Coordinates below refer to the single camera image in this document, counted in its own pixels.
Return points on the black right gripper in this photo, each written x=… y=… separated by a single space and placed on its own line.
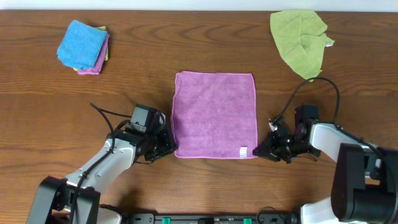
x=269 y=150

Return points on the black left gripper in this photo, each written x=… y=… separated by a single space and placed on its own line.
x=171 y=145

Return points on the large purple cloth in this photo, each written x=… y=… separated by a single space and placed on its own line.
x=214 y=115

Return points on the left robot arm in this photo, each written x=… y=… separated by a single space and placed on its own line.
x=76 y=197

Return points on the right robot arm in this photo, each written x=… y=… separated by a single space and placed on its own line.
x=364 y=187

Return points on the folded purple cloth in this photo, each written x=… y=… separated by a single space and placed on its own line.
x=99 y=63

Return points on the loose green cloth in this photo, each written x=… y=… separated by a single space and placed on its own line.
x=300 y=37

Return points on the folded blue cloth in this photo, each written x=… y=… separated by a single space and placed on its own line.
x=81 y=45

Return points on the folded green cloth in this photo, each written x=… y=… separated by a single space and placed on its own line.
x=106 y=54

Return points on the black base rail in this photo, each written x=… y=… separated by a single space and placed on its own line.
x=262 y=218

